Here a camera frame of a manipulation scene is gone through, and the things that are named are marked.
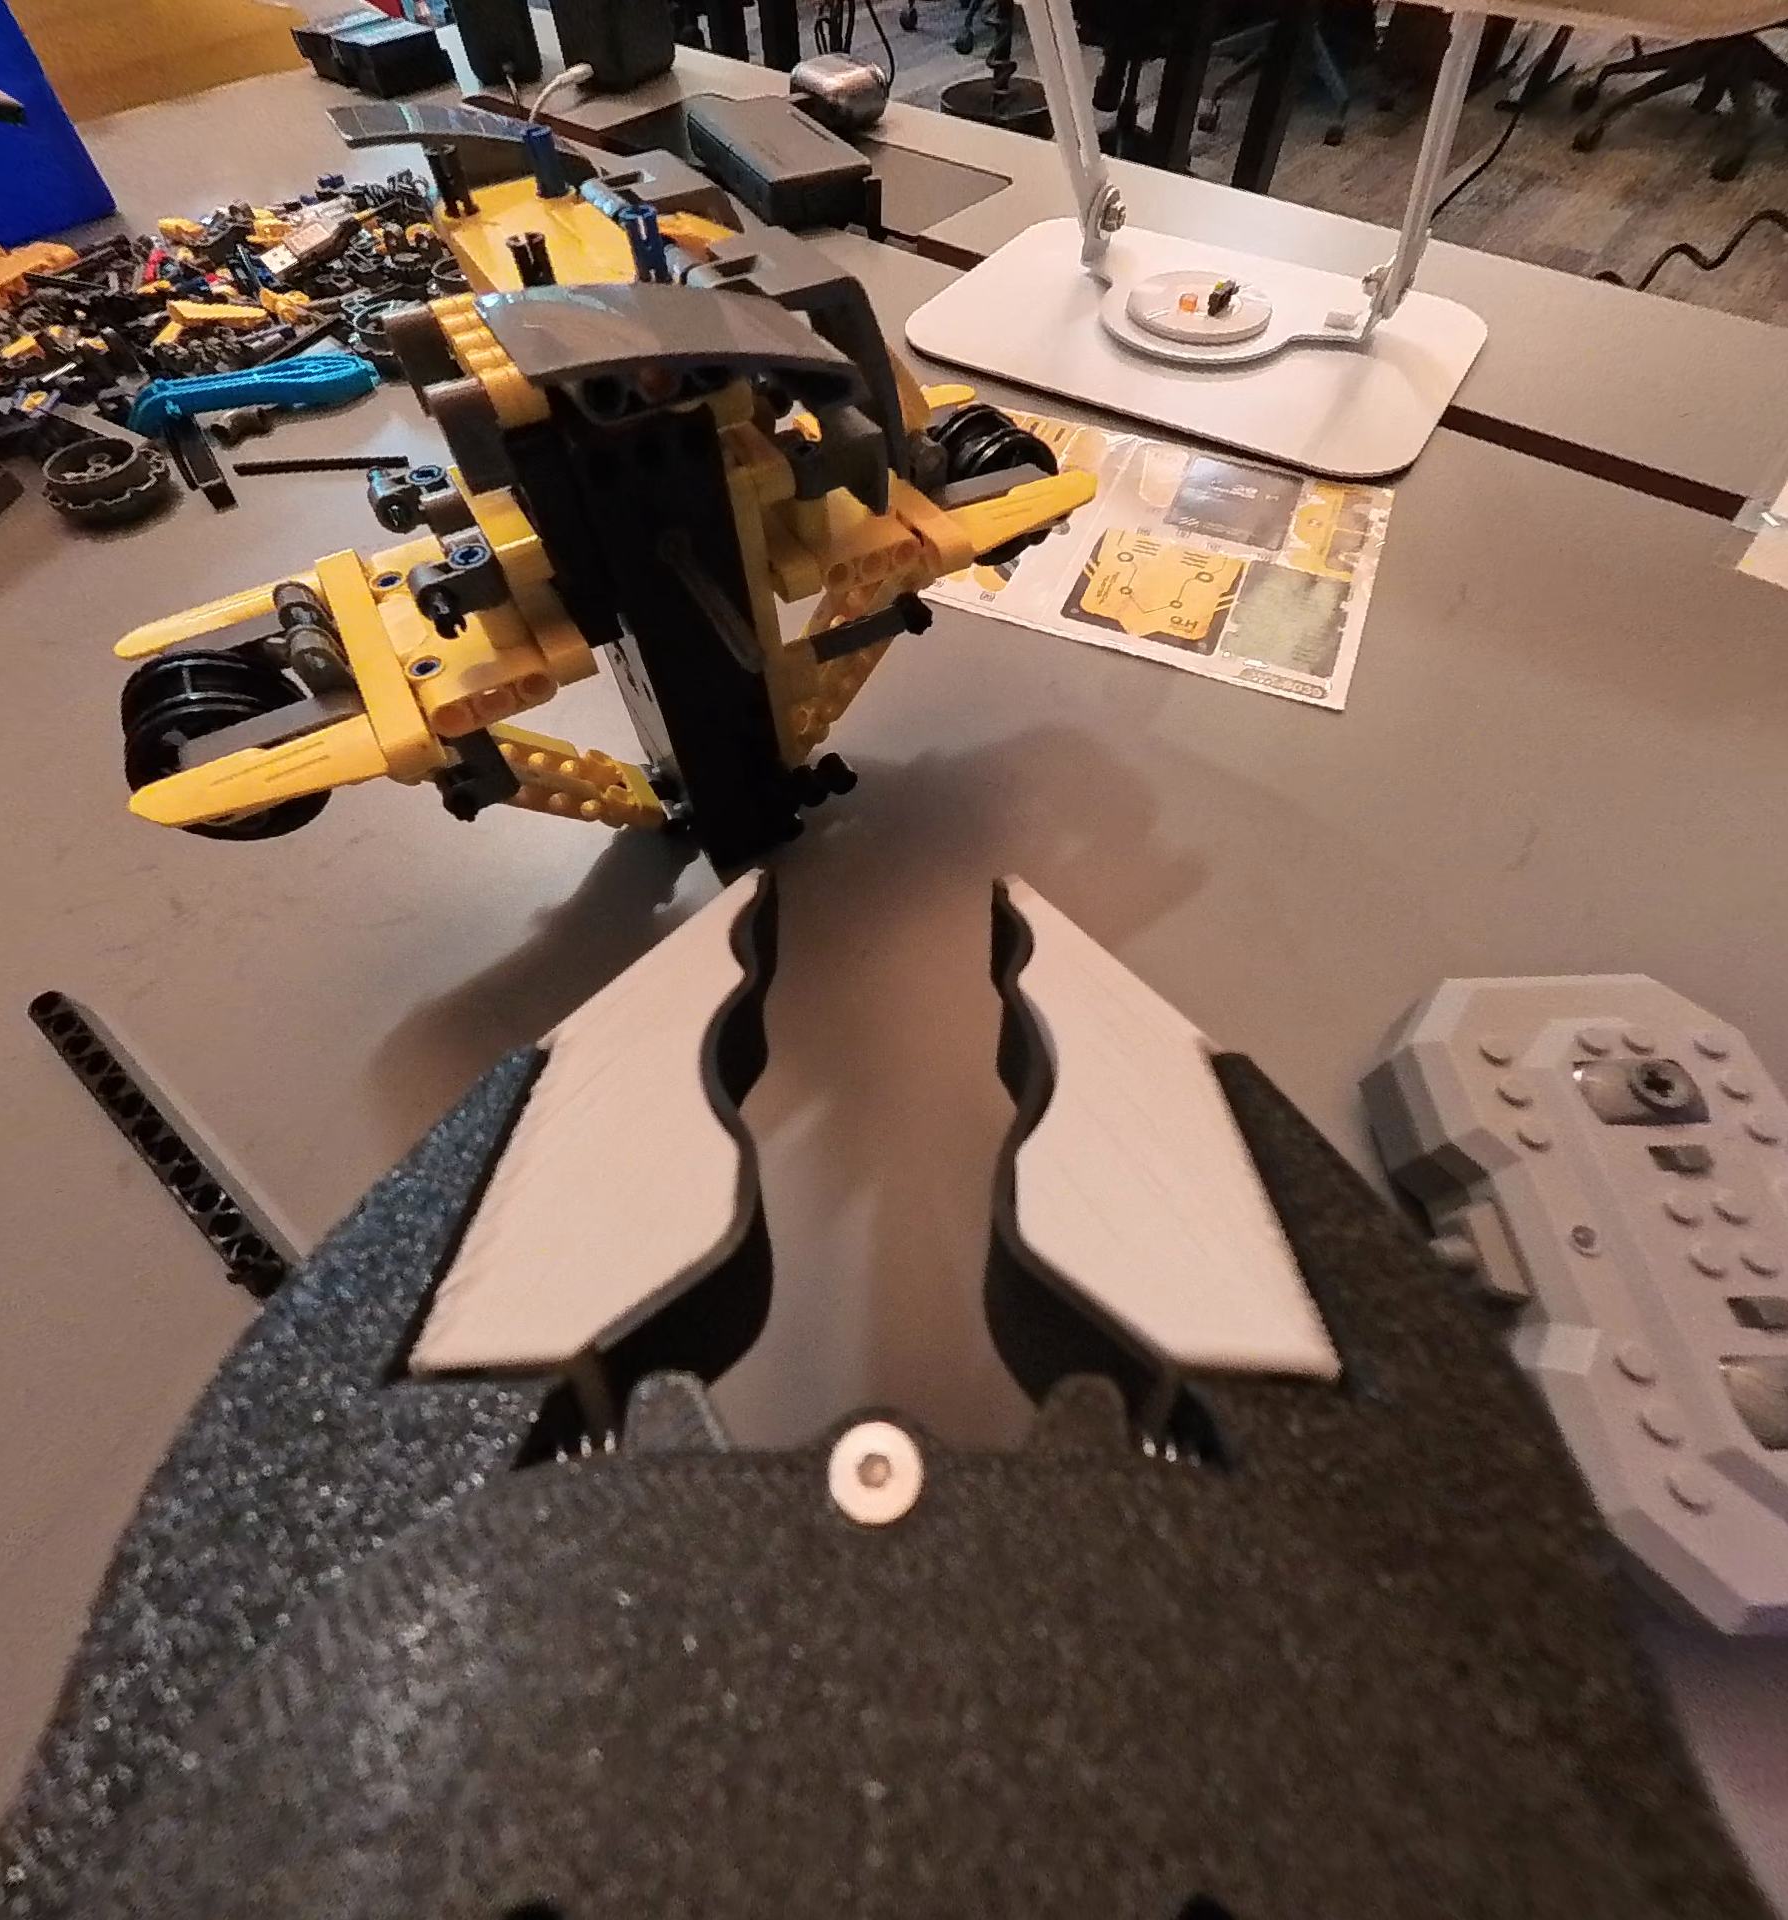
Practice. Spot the yellow black toy brick vehicle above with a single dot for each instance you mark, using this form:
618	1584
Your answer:
639	525

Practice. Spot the yellow grey sticker sheet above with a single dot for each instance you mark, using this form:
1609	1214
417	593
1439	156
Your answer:
1210	599

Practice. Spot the long black holed brick beam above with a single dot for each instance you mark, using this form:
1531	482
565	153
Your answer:
159	1139

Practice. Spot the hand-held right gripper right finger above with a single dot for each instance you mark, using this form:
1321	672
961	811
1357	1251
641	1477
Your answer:
1149	1171

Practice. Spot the silver round object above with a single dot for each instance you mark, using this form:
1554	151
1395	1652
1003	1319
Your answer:
838	93

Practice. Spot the blue plastic bin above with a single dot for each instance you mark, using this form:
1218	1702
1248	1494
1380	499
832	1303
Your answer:
9	164

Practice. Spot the pile of toy brick parts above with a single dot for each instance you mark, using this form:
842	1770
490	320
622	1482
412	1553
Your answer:
233	298

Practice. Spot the black rectangular box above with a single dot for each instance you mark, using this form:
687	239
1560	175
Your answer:
368	57

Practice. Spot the short black brick beam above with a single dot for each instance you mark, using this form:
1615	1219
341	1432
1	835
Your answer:
199	468

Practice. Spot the white lamp base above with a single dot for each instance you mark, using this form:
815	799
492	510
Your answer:
1284	390

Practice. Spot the black stand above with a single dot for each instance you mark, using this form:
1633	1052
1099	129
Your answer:
607	46

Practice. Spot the black power adapter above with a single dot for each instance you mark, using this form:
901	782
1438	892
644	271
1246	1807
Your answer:
775	151

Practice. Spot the black office chair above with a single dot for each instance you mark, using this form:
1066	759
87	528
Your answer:
1703	74

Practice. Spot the thin black axle rod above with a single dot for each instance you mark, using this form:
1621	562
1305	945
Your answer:
323	465

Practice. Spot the cyan curved brick piece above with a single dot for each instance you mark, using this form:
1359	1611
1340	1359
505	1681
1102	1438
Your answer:
233	393

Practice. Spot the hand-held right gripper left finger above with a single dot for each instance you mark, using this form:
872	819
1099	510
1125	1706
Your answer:
607	1171

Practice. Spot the dark grey curved brick panel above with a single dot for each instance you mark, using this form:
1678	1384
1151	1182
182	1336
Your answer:
442	128

